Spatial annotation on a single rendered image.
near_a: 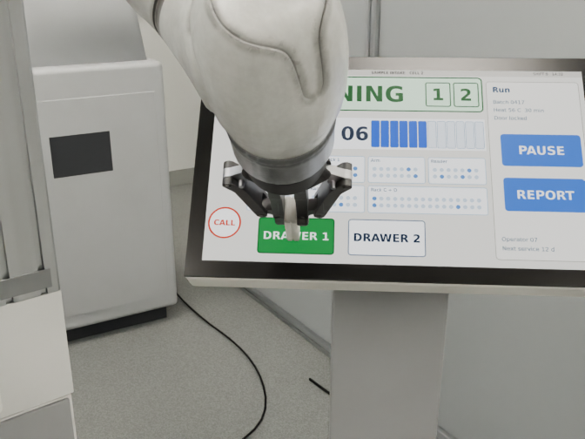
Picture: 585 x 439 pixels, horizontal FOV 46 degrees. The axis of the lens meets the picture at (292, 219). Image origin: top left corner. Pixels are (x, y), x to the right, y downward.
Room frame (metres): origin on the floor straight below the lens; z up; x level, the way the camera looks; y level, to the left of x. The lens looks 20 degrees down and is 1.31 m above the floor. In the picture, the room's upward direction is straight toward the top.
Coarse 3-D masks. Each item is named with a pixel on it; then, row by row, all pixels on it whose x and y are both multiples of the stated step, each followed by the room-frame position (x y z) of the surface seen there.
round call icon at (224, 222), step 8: (208, 208) 0.81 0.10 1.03; (216, 208) 0.81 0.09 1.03; (224, 208) 0.81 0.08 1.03; (232, 208) 0.81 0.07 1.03; (240, 208) 0.81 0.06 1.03; (208, 216) 0.81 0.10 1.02; (216, 216) 0.81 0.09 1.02; (224, 216) 0.81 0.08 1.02; (232, 216) 0.81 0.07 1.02; (240, 216) 0.81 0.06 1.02; (208, 224) 0.80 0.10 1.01; (216, 224) 0.80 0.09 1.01; (224, 224) 0.80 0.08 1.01; (232, 224) 0.80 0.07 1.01; (240, 224) 0.80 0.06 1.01; (208, 232) 0.79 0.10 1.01; (216, 232) 0.79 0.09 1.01; (224, 232) 0.79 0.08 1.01; (232, 232) 0.79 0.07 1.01; (240, 232) 0.79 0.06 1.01
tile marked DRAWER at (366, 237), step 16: (352, 224) 0.79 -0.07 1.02; (368, 224) 0.79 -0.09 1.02; (384, 224) 0.79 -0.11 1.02; (400, 224) 0.79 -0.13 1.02; (416, 224) 0.79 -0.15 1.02; (352, 240) 0.78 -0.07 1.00; (368, 240) 0.78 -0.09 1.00; (384, 240) 0.78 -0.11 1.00; (400, 240) 0.78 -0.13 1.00; (416, 240) 0.77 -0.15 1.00; (384, 256) 0.76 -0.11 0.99; (400, 256) 0.76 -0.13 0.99; (416, 256) 0.76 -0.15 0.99
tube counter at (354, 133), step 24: (360, 120) 0.88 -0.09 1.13; (384, 120) 0.88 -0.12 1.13; (408, 120) 0.88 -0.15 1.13; (432, 120) 0.88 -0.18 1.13; (456, 120) 0.88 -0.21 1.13; (480, 120) 0.87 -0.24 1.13; (360, 144) 0.86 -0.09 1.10; (384, 144) 0.86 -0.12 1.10; (408, 144) 0.86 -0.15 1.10; (432, 144) 0.86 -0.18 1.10; (456, 144) 0.85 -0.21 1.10; (480, 144) 0.85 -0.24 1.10
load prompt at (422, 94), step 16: (352, 80) 0.92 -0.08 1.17; (368, 80) 0.92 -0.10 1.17; (384, 80) 0.92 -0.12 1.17; (400, 80) 0.92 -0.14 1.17; (416, 80) 0.92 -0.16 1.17; (432, 80) 0.91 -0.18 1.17; (448, 80) 0.91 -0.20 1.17; (464, 80) 0.91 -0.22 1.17; (480, 80) 0.91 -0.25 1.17; (352, 96) 0.91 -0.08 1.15; (368, 96) 0.90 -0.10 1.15; (384, 96) 0.90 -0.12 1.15; (400, 96) 0.90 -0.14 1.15; (416, 96) 0.90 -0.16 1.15; (432, 96) 0.90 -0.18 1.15; (448, 96) 0.90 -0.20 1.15; (464, 96) 0.90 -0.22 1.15; (480, 96) 0.90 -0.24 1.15
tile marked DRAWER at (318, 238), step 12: (264, 228) 0.79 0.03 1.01; (276, 228) 0.79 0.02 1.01; (300, 228) 0.79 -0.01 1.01; (312, 228) 0.79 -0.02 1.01; (324, 228) 0.79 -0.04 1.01; (264, 240) 0.78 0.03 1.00; (276, 240) 0.78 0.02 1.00; (300, 240) 0.78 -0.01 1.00; (312, 240) 0.78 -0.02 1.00; (324, 240) 0.78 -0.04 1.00; (264, 252) 0.77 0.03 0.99; (276, 252) 0.77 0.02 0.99; (288, 252) 0.77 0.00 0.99; (300, 252) 0.77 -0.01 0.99; (312, 252) 0.77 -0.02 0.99; (324, 252) 0.77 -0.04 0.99
